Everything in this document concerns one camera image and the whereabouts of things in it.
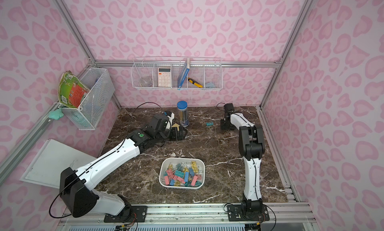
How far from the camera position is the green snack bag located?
2.24ft

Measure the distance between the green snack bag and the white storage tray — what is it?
→ 545 millimetres

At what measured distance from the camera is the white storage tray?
2.62 feet
